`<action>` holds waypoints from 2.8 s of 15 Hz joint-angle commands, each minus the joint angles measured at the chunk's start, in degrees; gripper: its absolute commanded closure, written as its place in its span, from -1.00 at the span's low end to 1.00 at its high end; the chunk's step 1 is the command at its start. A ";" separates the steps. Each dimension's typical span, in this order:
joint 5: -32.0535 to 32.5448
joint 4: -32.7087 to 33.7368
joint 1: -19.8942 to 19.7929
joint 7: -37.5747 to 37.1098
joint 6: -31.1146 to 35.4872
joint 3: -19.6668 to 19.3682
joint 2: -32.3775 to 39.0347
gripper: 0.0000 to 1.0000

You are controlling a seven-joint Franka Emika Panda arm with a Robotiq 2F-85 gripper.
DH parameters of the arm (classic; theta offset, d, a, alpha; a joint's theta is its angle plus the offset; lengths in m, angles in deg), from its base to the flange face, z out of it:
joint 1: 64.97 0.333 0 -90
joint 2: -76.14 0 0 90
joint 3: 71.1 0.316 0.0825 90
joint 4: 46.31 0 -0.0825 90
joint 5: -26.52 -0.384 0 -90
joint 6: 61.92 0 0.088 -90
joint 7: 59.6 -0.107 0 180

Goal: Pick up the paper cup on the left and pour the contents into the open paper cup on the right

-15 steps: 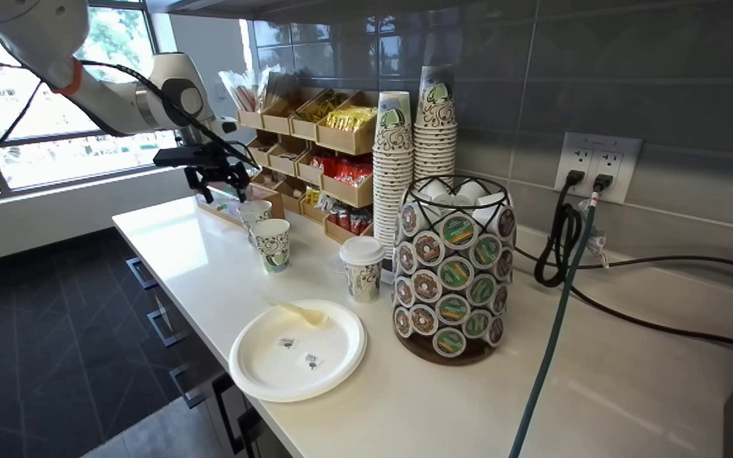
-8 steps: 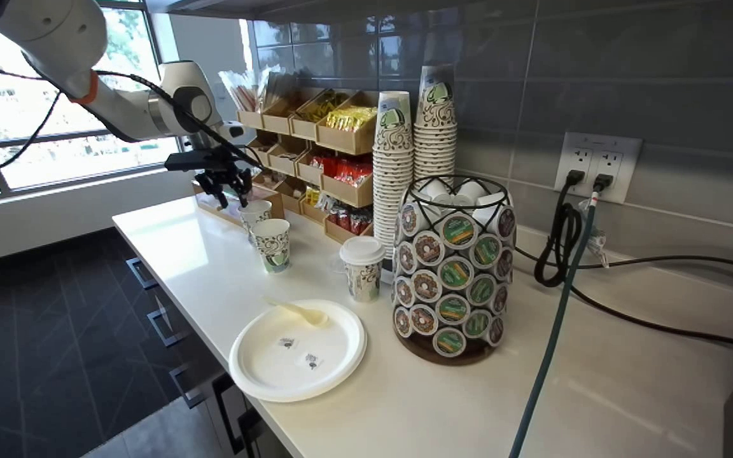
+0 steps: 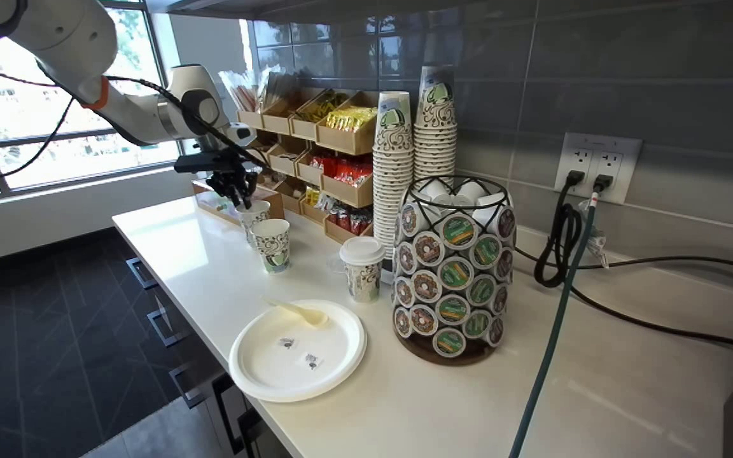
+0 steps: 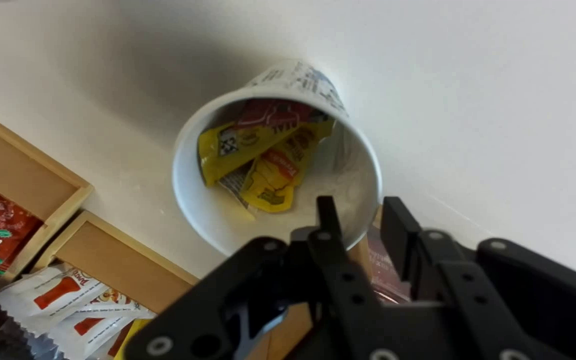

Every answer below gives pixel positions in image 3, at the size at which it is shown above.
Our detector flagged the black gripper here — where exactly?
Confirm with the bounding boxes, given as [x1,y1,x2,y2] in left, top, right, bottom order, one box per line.
[171,143,264,211]

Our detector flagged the open patterned paper cup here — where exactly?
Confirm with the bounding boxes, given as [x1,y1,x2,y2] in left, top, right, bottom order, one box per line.
[249,216,293,275]

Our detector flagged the paper cup with white lid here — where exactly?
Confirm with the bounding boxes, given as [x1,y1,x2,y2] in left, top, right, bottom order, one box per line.
[335,234,388,305]

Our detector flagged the wooden tea bag box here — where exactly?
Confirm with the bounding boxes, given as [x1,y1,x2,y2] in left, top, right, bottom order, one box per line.
[192,178,288,227]

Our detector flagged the clear bag of packets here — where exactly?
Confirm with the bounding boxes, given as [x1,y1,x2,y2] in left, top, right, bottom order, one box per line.
[216,68,278,115]

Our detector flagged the wooden bin organizer rack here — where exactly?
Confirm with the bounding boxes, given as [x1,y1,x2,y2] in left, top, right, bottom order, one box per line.
[234,83,379,247]

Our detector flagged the red packets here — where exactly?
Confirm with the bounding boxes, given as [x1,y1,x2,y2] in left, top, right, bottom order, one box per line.
[321,155,375,188]

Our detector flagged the green and yellow packets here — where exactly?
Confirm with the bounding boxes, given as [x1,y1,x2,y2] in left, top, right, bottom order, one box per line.
[299,88,351,121]

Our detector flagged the yellow sweetener packets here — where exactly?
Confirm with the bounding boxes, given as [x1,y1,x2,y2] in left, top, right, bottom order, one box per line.
[324,104,376,135]

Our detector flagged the tall stack of paper cups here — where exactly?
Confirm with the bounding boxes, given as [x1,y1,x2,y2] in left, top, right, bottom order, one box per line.
[412,64,461,182]
[371,88,416,260]

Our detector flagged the white paper plate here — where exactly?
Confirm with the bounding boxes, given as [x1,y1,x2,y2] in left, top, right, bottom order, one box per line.
[227,297,368,403]

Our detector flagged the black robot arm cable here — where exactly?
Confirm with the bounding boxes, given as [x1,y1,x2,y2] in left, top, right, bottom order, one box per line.
[0,59,271,186]

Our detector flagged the wire coffee pod holder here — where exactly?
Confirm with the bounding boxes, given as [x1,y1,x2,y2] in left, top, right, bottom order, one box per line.
[389,173,520,368]

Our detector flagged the black power cable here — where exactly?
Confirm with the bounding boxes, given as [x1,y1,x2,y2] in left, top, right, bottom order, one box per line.
[533,169,733,354]

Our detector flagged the green power cable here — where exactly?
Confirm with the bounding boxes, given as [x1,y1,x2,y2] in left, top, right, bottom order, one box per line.
[507,188,601,458]

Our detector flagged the white wall power outlet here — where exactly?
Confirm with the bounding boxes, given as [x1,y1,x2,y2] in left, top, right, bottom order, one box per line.
[553,130,643,206]

